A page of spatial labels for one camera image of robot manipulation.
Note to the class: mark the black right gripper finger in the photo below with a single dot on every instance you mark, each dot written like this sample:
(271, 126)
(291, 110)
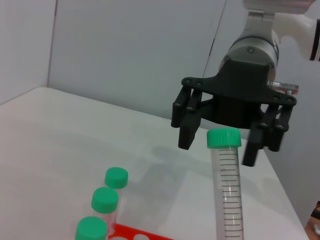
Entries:
(187, 135)
(252, 147)

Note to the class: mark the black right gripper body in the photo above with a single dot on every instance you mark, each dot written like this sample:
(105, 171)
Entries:
(240, 100)

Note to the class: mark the clear test tube green cap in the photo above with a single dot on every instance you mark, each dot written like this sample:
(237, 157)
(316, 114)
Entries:
(91, 228)
(116, 177)
(223, 138)
(105, 200)

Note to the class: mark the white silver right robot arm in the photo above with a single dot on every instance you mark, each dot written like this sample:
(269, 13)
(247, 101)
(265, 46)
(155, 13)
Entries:
(252, 50)

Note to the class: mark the orange plastic test tube rack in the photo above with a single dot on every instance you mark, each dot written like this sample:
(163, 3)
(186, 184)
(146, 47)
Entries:
(130, 232)

